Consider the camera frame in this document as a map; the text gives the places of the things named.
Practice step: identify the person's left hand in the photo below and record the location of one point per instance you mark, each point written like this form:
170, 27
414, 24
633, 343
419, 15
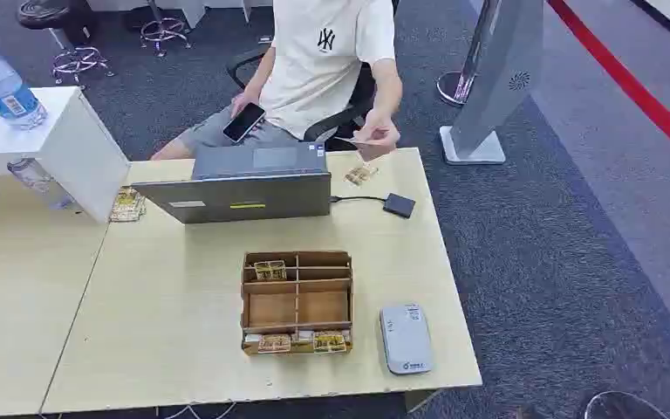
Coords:
379, 130

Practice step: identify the person's right hand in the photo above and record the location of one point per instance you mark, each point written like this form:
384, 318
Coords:
244, 102

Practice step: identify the black smartphone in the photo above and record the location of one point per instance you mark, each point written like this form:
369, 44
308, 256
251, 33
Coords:
244, 123

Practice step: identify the small golden card pile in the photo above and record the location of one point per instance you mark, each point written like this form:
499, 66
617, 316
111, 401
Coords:
361, 174

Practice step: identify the person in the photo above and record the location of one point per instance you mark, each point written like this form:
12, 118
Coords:
317, 81

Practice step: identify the black external drive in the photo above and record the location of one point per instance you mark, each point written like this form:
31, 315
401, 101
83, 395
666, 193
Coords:
399, 205

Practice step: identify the round chrome stand base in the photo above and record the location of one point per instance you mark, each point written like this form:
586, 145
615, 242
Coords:
447, 87

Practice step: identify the grey laptop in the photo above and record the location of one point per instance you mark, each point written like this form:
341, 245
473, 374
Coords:
242, 194

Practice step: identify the grey kiosk stand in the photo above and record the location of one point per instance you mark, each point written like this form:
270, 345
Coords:
499, 75

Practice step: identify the large golden card pile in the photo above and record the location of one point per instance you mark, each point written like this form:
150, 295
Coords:
127, 205

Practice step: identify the golden card in box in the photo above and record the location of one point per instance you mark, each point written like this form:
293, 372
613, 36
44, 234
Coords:
270, 270
274, 344
330, 342

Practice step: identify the white desk shelf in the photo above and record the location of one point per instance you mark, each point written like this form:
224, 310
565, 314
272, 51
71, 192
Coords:
75, 150

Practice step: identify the wooden card box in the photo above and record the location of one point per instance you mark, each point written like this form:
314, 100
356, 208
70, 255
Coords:
289, 309

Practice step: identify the grey card reader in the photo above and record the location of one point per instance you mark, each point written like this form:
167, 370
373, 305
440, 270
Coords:
405, 341

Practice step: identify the black stool chrome base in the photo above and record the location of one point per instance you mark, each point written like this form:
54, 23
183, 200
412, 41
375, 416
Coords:
46, 11

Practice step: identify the clear empty plastic bottle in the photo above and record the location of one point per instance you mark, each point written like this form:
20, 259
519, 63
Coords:
40, 182

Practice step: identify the pale card in box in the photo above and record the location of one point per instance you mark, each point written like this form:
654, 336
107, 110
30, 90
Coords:
302, 337

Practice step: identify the clear water bottle blue label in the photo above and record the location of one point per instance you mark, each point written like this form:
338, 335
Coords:
5, 89

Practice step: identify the red floor tape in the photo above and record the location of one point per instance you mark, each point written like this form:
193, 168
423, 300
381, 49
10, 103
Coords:
630, 84

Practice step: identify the round dark base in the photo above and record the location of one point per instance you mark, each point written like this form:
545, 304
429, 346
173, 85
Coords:
624, 408

